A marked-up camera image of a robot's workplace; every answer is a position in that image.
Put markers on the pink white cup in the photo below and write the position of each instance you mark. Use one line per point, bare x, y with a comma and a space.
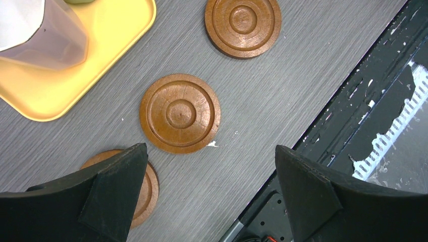
42, 34

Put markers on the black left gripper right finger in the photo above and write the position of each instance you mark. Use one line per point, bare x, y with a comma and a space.
327, 205

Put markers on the yellow tray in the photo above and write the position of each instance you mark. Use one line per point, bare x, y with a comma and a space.
112, 26

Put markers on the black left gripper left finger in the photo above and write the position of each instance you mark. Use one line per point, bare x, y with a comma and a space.
96, 203

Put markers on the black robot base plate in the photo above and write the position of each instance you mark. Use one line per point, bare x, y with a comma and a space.
374, 128

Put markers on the brown coaster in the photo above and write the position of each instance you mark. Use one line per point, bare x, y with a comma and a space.
149, 192
243, 28
180, 113

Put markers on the light green mug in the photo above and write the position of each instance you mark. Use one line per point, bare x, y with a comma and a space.
75, 2

